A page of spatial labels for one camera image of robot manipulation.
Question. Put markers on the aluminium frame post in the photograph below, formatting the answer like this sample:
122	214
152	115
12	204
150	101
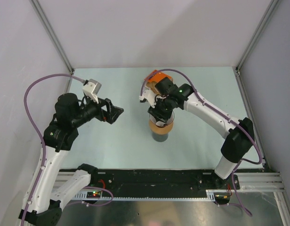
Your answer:
264	21
51	33

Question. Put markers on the stack of paper filters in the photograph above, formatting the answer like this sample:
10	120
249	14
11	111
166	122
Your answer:
151	86

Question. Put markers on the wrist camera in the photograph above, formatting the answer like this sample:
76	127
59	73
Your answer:
150	97
91	89

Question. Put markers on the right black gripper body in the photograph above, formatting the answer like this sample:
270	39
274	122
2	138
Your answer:
162	110

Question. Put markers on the grey slotted cable duct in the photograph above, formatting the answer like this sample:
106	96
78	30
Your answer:
88	196

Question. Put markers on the white paper coffee filter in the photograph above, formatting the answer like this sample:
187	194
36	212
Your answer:
161	124

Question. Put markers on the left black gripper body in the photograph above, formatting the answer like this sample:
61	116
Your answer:
104	115

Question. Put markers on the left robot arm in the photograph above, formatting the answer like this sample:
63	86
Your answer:
42	205

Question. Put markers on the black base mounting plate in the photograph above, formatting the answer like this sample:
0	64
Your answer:
166	183

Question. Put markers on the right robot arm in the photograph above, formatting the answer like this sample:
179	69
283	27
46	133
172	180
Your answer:
238	134

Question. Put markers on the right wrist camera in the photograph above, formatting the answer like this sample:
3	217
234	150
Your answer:
150	97

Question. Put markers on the right aluminium frame post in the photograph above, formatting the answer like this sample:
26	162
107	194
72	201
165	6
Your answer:
264	21

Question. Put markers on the pink glass dripper cone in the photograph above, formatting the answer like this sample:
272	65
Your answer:
154	120

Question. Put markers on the aluminium extrusion rail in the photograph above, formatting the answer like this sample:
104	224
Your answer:
260	181

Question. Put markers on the orange coffee filter package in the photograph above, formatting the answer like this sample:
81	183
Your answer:
156	77

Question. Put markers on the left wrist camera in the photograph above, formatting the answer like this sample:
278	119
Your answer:
91	89

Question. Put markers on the glass carafe with coffee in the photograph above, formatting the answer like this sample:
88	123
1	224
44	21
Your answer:
159	137

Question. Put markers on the left aluminium frame post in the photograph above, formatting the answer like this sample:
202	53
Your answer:
51	33

